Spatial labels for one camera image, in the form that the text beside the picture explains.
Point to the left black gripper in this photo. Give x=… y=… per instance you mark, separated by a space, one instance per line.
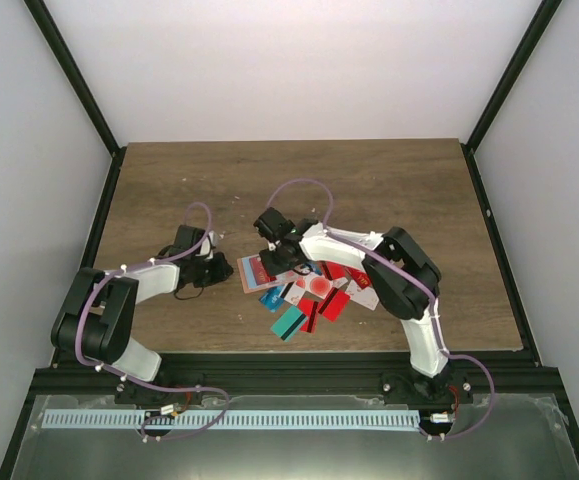
x=223 y=272

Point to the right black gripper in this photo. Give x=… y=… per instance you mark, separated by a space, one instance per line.
x=271 y=268

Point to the red VIP card front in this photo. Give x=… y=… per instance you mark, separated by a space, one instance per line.
x=257 y=271

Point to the red vip card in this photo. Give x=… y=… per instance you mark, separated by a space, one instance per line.
x=359 y=277
x=257 y=271

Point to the pink card holder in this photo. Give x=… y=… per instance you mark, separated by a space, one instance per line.
x=246 y=281

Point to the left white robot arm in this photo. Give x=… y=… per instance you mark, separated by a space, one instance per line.
x=96 y=317

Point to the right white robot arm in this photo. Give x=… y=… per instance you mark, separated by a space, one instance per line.
x=404 y=278

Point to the white card centre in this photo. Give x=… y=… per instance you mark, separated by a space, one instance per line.
x=313 y=284

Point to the white card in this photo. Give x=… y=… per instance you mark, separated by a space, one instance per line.
x=365 y=297
x=313 y=284

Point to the blue card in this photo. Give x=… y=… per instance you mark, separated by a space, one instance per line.
x=272 y=299

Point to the red card black stripe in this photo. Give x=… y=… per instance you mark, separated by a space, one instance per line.
x=310 y=308

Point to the red card upper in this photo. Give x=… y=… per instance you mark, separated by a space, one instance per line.
x=333 y=304

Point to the teal card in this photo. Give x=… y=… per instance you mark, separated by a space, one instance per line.
x=288 y=323

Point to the red VIP card right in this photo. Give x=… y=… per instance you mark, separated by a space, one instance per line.
x=359 y=277

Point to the white card right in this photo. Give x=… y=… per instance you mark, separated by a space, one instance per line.
x=365 y=297

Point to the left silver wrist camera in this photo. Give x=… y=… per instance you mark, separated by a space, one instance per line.
x=209 y=246

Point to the light blue slotted cable duct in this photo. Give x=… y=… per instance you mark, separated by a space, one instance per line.
x=375 y=420

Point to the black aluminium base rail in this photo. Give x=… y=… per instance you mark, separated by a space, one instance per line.
x=387 y=375

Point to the left black frame post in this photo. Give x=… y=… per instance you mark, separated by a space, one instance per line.
x=59 y=47

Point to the black frame post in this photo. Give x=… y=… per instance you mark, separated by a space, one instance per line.
x=59 y=47
x=530 y=39

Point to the right black frame post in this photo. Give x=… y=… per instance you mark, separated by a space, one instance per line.
x=530 y=39

